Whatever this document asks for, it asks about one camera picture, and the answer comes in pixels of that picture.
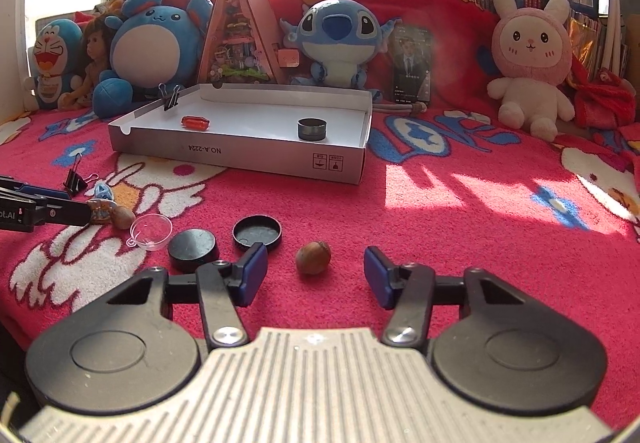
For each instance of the white plastic pipes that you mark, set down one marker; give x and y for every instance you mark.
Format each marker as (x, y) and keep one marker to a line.
(612, 13)

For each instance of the brown-haired doll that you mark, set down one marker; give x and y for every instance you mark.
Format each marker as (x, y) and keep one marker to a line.
(95, 58)

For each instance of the black round tin lid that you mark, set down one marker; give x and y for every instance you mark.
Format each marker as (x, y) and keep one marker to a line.
(257, 232)

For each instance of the black binder clip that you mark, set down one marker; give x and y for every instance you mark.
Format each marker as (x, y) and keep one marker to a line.
(171, 98)
(75, 180)

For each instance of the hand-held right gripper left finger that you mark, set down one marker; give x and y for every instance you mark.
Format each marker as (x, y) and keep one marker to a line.
(252, 273)

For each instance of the black round tin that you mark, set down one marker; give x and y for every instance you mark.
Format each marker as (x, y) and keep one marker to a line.
(192, 250)
(311, 129)

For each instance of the shallow grey cardboard box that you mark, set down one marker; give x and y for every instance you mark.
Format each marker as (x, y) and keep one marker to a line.
(250, 155)

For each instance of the smartphone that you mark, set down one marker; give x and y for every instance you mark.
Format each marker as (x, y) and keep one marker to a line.
(412, 65)

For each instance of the brown walnut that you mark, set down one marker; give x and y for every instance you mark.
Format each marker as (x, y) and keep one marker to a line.
(125, 217)

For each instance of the round blue mouse plush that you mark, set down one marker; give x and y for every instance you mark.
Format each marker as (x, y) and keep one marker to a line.
(150, 48)

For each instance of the pink rabbit plush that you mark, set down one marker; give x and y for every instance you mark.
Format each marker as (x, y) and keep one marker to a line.
(530, 53)

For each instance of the clear plastic lid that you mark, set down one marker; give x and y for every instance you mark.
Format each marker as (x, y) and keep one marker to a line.
(149, 232)

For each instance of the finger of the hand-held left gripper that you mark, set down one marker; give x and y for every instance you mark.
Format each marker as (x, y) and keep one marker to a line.
(30, 190)
(65, 213)

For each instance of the red printed blanket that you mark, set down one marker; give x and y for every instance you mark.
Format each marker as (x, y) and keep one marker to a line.
(450, 223)

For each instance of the triangular miniature house box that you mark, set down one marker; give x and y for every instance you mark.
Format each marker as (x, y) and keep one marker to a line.
(240, 38)

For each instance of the small pink tag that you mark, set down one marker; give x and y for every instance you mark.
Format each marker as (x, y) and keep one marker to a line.
(289, 58)

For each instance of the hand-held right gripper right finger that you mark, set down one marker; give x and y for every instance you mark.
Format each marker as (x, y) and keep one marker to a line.
(377, 278)

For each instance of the blue cat plush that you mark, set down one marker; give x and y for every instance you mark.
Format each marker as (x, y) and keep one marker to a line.
(52, 58)

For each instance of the blue alien plush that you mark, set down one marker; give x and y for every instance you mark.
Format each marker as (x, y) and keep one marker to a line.
(340, 40)

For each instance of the red cloth bag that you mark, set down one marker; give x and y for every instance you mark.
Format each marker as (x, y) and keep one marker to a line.
(602, 98)

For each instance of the orange plastic toy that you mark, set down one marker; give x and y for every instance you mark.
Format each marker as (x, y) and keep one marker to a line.
(195, 122)

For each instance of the brown hazelnut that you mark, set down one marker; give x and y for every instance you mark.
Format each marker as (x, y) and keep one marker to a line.
(313, 259)

